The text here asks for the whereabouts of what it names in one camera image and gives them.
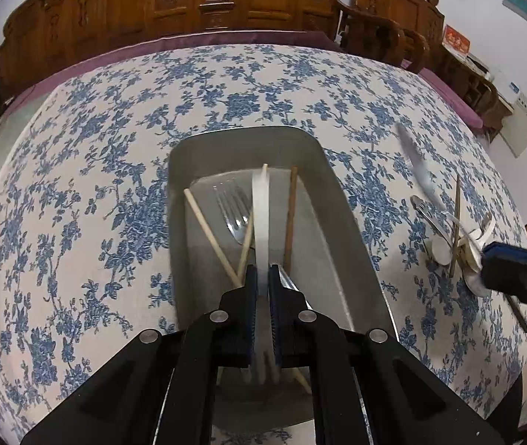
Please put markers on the wooden side table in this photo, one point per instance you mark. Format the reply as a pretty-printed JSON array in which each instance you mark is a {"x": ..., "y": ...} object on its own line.
[{"x": 504, "y": 106}]

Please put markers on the metal fork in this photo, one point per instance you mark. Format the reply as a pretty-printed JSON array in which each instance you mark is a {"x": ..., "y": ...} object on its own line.
[{"x": 235, "y": 222}]

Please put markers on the rectangular metal tray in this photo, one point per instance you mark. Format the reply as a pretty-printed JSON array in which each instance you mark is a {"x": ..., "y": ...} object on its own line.
[{"x": 328, "y": 250}]

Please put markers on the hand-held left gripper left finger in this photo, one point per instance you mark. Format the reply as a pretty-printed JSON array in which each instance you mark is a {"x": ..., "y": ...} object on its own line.
[{"x": 250, "y": 296}]

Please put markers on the brown wooden chopstick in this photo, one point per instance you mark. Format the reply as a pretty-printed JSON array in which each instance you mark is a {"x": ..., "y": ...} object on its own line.
[
  {"x": 518, "y": 315},
  {"x": 290, "y": 213},
  {"x": 455, "y": 213}
]

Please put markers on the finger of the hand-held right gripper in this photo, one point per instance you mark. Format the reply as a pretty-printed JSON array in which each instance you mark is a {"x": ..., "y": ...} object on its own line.
[{"x": 513, "y": 269}]

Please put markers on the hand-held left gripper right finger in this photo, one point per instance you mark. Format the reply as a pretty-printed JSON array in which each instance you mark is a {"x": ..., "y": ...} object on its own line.
[{"x": 275, "y": 296}]

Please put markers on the white electrical wall box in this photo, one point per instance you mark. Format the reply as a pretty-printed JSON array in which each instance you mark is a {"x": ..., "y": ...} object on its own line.
[{"x": 523, "y": 123}]

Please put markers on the square purple seat cushion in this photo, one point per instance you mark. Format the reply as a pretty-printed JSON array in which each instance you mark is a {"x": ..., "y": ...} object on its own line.
[{"x": 453, "y": 97}]

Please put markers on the silver metal utensil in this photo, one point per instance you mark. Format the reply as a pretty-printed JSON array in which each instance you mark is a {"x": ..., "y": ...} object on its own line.
[{"x": 418, "y": 167}]

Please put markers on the red gift box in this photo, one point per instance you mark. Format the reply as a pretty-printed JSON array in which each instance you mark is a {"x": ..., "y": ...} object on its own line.
[{"x": 455, "y": 39}]

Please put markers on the blue floral tablecloth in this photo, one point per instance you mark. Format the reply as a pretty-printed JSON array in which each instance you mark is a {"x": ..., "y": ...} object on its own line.
[{"x": 106, "y": 194}]

